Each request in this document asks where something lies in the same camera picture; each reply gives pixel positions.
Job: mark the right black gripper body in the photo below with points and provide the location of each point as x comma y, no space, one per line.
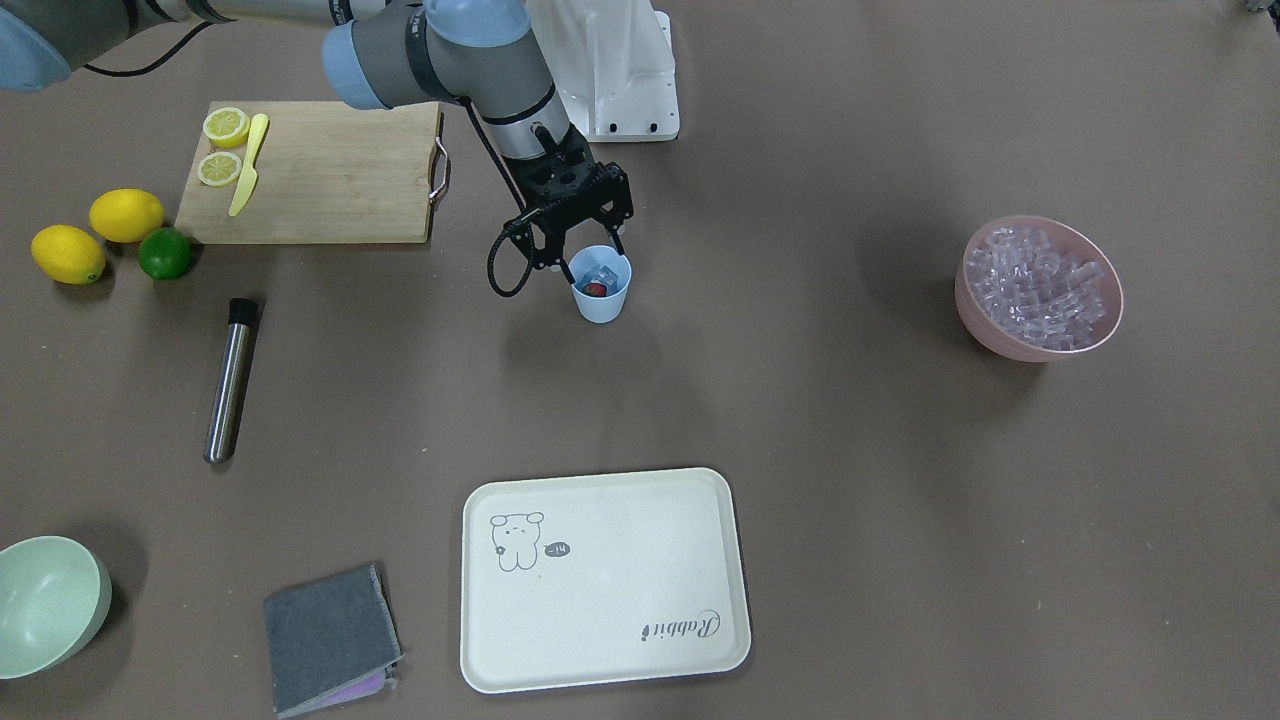
617,202

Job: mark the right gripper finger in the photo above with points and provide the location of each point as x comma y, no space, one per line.
615,204
539,236

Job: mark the steel muddler black tip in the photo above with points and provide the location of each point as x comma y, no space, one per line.
243,317

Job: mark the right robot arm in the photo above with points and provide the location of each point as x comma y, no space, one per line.
482,55

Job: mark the ice cube in cup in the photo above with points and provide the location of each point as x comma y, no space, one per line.
603,275

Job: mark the light blue plastic cup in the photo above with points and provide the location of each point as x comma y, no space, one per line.
600,311

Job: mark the pink bowl of ice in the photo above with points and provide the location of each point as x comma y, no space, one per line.
1035,290

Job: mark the yellow plastic knife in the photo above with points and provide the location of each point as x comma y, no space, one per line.
249,177

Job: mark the cream rabbit tray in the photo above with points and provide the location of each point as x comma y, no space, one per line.
601,579

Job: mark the lemon half lower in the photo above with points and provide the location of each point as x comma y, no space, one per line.
219,169

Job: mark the lemon half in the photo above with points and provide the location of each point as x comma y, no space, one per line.
227,128
219,169

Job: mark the lemon half upper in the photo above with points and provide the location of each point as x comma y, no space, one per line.
227,128

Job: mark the green lime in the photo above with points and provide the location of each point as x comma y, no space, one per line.
165,254

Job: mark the yellow lemon near board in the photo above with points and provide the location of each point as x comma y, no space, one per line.
126,215

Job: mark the grey folded cloth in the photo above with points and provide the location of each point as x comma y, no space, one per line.
330,642

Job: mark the yellow lemon outer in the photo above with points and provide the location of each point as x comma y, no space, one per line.
68,254

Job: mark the mint green bowl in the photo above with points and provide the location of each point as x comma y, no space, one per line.
55,595

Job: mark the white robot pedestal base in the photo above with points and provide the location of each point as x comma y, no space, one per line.
614,67

